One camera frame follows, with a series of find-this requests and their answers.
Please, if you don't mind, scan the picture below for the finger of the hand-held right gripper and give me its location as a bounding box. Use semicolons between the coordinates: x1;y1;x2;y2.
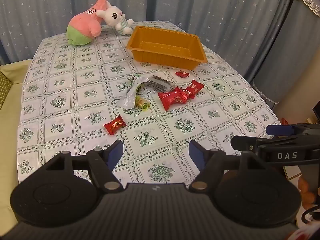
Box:
266;124;310;137
237;135;275;153

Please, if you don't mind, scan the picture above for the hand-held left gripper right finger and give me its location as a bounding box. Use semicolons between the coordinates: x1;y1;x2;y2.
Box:
188;140;272;193

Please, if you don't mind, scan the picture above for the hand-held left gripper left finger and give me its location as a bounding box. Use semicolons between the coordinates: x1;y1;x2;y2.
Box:
45;140;124;194

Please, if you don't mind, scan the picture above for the yellow candy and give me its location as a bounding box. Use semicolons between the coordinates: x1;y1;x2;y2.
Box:
134;95;150;111

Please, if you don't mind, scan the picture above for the large red candy packet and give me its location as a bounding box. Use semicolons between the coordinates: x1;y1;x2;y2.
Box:
158;88;188;111

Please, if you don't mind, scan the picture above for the orange plastic tray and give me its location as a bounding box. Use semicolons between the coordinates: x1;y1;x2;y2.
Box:
126;26;208;70

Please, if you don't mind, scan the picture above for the person's right hand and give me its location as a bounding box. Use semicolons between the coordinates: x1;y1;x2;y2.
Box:
299;176;316;205

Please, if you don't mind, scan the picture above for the silver green snack pouch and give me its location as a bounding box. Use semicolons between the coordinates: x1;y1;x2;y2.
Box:
119;76;149;109

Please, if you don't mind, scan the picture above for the green brown snack packet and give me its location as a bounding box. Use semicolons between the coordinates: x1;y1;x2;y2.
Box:
127;74;146;94

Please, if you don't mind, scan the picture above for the floral checked tablecloth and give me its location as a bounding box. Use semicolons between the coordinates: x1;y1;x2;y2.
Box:
17;21;282;188

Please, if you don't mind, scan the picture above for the dark clear-wrapped snack packet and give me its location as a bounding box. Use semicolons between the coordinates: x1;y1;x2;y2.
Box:
146;75;175;93

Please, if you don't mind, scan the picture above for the red white clothing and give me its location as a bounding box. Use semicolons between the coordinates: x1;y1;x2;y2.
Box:
285;226;320;240

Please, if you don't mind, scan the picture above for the blue cloth with lace trim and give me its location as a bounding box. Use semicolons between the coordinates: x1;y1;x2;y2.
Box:
250;0;320;104

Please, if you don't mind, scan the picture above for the pale yellow sofa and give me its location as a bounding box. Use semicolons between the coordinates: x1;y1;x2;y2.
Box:
0;59;33;232

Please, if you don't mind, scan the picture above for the green patterned cushion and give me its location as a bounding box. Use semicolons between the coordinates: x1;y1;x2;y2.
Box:
0;70;13;111

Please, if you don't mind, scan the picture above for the pink starfish plush toy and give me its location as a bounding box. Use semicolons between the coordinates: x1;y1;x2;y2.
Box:
66;0;107;46

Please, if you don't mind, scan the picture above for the white rabbit plush toy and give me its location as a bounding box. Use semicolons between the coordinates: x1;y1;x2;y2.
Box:
96;1;134;35

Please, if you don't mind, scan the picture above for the blue starry curtain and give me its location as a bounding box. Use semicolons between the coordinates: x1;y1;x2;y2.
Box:
0;0;297;83

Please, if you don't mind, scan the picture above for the black cable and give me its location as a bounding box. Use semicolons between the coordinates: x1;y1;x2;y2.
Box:
300;204;320;224

